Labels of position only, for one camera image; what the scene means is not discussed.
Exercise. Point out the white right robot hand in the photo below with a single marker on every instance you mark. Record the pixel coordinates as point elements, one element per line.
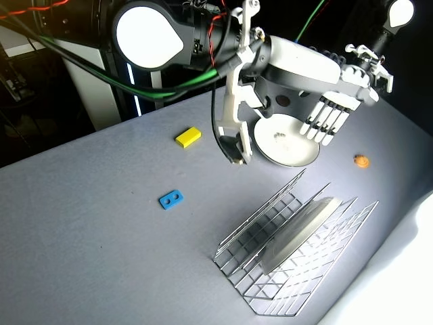
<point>304,64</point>

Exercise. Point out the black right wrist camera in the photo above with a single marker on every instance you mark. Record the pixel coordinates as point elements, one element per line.
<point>231,147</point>

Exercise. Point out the blue light strip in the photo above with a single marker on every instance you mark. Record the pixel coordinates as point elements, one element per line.
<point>133,88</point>

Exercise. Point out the blue block with two holes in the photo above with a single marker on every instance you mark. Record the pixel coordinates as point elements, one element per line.
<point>163,204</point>

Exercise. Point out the yellow rectangular block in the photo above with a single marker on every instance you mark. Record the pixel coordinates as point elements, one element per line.
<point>187,136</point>

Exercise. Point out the white plate with dark rim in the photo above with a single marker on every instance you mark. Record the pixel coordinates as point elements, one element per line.
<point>287,149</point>
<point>297,230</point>

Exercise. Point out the orange swirl cookie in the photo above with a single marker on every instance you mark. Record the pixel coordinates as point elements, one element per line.
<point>362,162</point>

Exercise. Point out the white robot torso column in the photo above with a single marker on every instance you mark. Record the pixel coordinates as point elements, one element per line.
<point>91,88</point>

